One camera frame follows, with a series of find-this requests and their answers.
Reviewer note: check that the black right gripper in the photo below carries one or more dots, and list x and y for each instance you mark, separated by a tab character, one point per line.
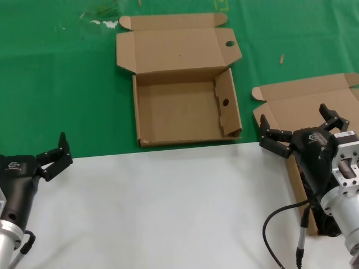
314	157

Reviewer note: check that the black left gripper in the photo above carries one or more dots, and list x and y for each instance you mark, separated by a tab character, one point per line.
19	179

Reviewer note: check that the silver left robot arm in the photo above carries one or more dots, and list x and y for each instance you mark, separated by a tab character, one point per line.
7	241

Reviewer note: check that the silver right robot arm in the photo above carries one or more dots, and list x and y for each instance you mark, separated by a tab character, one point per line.
342	218

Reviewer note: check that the open brown cardboard box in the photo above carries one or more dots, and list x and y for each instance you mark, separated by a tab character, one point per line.
294	103

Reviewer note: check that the cardboard box with round hole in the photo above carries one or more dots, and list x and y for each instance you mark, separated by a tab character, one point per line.
179	112

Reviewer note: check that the green table cloth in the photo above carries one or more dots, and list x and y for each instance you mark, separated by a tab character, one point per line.
56	84

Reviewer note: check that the torn clear tape patch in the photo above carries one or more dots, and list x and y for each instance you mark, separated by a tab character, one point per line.
109	24

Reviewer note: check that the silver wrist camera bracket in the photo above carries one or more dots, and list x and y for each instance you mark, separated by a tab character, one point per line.
346	157

